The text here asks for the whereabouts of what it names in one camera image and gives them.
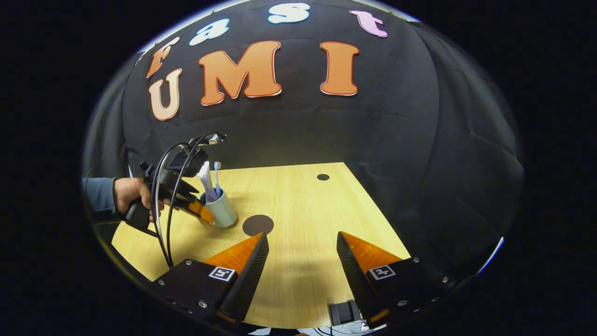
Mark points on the black backdrop cloth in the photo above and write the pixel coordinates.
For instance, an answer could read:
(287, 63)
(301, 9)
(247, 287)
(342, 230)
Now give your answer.
(303, 130)

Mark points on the white toothpaste tube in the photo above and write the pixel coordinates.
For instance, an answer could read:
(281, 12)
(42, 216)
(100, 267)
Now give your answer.
(205, 179)

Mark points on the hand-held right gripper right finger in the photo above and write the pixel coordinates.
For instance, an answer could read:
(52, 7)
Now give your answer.
(357, 275)

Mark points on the white toothbrush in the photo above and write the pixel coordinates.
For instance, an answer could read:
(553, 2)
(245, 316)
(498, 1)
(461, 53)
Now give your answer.
(217, 177)

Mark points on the dark round coaster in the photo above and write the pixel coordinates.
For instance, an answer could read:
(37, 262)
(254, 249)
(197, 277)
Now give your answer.
(258, 225)

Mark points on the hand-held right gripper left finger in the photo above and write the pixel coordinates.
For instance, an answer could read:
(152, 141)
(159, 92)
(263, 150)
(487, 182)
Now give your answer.
(249, 275)

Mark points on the wooden desktop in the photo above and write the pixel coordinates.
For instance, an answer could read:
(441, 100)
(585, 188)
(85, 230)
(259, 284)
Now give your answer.
(303, 205)

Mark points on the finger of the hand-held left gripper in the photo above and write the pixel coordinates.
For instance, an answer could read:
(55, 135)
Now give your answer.
(200, 210)

